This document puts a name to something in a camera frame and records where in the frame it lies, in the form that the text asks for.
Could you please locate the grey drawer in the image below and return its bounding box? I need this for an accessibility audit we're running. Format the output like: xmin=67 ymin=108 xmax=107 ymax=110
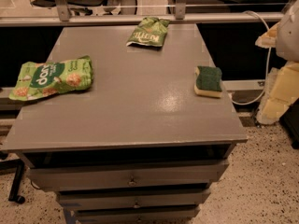
xmin=58 ymin=189 xmax=210 ymax=210
xmin=28 ymin=160 xmax=229 ymax=191
xmin=75 ymin=205 xmax=199 ymax=224

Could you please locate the middle grey drawer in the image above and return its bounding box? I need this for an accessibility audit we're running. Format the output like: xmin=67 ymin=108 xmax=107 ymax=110
xmin=58 ymin=189 xmax=210 ymax=210

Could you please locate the top grey drawer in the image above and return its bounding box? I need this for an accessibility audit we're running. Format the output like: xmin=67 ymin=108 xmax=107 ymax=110
xmin=28 ymin=160 xmax=229 ymax=191

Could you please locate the green yellow kitchen sponge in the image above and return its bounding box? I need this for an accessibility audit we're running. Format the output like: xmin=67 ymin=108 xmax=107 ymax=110
xmin=194 ymin=66 xmax=222 ymax=98

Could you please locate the light green popcorn bag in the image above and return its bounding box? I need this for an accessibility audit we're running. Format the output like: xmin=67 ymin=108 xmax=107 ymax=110
xmin=9 ymin=56 xmax=93 ymax=102

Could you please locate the grey drawer cabinet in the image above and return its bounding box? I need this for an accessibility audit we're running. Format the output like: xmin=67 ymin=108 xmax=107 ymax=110
xmin=1 ymin=22 xmax=249 ymax=224

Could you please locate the black chair base leg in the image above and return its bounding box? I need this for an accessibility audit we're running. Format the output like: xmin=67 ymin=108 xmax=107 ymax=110
xmin=0 ymin=152 xmax=25 ymax=204

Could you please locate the grey metal railing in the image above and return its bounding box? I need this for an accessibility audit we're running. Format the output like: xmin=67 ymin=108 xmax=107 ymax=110
xmin=0 ymin=0 xmax=283 ymax=27

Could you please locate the dark green chips bag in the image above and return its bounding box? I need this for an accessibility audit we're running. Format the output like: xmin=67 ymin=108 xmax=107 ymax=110
xmin=126 ymin=17 xmax=170 ymax=48

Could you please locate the white cable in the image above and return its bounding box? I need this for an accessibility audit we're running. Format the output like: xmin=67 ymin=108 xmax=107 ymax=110
xmin=229 ymin=10 xmax=273 ymax=106

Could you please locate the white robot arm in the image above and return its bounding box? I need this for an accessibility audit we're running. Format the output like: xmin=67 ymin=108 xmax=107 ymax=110
xmin=276 ymin=0 xmax=299 ymax=62

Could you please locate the bottom grey drawer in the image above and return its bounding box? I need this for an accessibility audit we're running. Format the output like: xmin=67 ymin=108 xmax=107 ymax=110
xmin=75 ymin=205 xmax=199 ymax=224

